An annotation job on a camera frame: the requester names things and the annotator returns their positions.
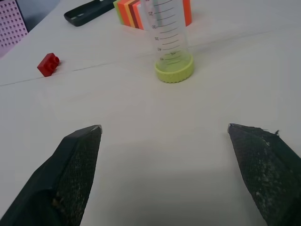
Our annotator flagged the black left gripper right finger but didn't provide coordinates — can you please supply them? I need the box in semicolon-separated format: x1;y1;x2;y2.
227;123;301;226

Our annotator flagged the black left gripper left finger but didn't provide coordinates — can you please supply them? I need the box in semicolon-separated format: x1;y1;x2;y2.
0;124;103;226

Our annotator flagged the red toy building brick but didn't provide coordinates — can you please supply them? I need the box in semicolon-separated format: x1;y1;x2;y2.
37;53;60;77

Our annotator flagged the clear tube with green cap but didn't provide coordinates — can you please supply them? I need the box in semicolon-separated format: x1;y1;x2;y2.
142;0;195;84

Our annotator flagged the pink perforated board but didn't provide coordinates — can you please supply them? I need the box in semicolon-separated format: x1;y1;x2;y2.
0;0;29;59

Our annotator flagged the black flat tray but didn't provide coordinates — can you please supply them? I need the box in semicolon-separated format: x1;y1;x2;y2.
63;0;121;27

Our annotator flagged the stack of coloured blocks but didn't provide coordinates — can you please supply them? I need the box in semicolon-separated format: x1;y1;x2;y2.
113;0;192;31

